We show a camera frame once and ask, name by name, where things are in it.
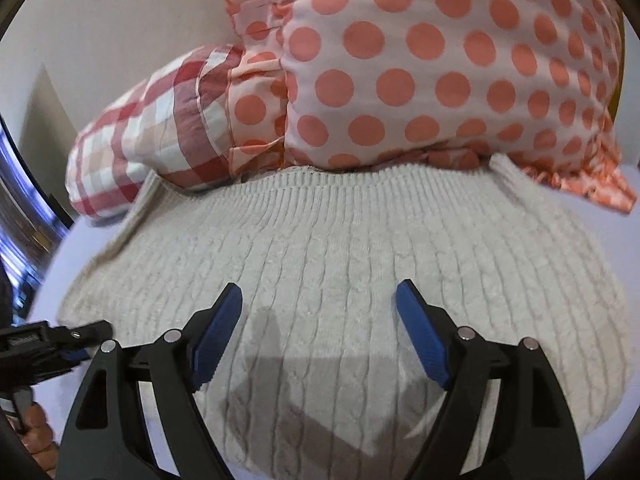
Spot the red plaid pillow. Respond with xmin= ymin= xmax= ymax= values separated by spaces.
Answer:
xmin=67 ymin=44 xmax=246 ymax=226

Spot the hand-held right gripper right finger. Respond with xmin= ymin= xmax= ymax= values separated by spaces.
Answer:
xmin=395 ymin=280 xmax=586 ymax=480

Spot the bed with lavender sheet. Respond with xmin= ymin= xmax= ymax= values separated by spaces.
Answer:
xmin=20 ymin=180 xmax=640 ymax=480

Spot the beige cable knit sweater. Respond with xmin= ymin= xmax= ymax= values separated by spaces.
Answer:
xmin=57 ymin=154 xmax=633 ymax=473

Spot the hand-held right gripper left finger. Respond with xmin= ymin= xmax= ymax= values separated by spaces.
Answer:
xmin=55 ymin=282 xmax=244 ymax=480

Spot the person's left hand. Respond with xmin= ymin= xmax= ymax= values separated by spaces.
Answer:
xmin=22 ymin=402 xmax=52 ymax=444

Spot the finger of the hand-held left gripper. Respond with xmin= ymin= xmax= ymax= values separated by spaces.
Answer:
xmin=52 ymin=350 xmax=93 ymax=369
xmin=50 ymin=322 xmax=114 ymax=352

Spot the pink polka dot pillow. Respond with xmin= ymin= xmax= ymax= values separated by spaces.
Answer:
xmin=220 ymin=0 xmax=638 ymax=218

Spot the flat television screen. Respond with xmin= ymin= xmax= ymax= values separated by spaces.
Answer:
xmin=0 ymin=119 xmax=72 ymax=313

